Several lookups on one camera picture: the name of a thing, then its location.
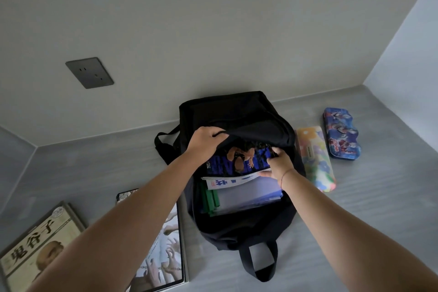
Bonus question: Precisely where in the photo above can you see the person's right hand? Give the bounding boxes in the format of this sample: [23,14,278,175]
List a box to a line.
[260,146,297,190]

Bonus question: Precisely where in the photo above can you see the person's left hand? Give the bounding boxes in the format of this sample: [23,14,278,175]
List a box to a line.
[185,126,230,166]

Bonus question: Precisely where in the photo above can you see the dark crowd photo magazine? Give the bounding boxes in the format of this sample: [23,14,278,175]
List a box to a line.
[204,144,278,178]

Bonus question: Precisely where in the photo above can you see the blue folder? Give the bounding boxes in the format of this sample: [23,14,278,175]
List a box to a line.
[219,187,284,215]

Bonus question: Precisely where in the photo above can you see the pastel flower pencil pouch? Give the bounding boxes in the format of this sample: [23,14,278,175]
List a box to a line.
[295,125,337,193]

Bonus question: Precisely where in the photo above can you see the white magazine with blue print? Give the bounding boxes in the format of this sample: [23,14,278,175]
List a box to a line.
[201,167,273,190]

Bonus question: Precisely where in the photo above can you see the black backpack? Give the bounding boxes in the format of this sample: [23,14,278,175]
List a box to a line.
[154,91,307,283]

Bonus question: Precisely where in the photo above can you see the clear folder with green spine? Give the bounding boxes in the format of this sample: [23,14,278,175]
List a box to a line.
[199,177,283,217]

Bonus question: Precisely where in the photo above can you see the blue cartoon pencil tin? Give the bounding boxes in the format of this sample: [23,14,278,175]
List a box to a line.
[323,107,362,162]

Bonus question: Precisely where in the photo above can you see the magazine with pale hands cover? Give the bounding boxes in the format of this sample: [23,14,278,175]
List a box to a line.
[115,188,189,292]

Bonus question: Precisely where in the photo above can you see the beige book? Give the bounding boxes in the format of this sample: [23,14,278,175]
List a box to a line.
[0,201,86,292]

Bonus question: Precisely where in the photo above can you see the person's right forearm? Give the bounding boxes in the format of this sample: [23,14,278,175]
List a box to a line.
[280,169,438,292]

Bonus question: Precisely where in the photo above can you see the person's left forearm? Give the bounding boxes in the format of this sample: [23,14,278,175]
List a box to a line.
[26,151,206,292]

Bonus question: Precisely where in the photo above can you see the red string bracelet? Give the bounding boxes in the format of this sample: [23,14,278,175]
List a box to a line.
[280,167,297,190]

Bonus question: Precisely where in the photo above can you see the grey wall socket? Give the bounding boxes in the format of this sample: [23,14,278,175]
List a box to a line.
[65,57,115,90]

